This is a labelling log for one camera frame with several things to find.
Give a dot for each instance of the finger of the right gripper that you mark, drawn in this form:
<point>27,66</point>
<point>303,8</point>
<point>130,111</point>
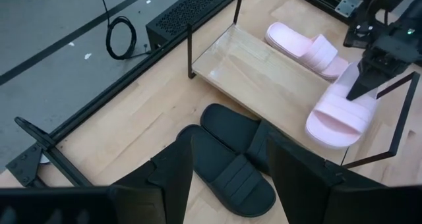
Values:
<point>366,82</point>

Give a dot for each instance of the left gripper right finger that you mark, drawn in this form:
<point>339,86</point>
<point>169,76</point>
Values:
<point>296,178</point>

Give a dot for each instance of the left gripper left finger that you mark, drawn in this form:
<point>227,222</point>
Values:
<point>174,171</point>

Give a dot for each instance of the pink rubber slide sandal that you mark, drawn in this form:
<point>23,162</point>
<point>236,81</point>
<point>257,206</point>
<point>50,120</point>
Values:
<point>290,39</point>
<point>336,118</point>

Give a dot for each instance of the black rubber slide sandal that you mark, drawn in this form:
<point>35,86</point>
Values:
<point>227,125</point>
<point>230,181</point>

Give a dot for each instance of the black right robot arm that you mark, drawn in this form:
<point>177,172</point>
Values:
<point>362,36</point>

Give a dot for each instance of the black perforated computer case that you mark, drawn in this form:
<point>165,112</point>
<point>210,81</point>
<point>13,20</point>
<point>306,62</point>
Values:
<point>184,13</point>

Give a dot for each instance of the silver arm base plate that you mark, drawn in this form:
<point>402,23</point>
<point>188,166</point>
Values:
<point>349,3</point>

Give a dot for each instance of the black aluminium table frame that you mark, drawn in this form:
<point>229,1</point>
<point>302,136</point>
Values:
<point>99,97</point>

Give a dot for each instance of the black frame wooden shoe shelf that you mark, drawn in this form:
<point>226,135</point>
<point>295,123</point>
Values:
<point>257,72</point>

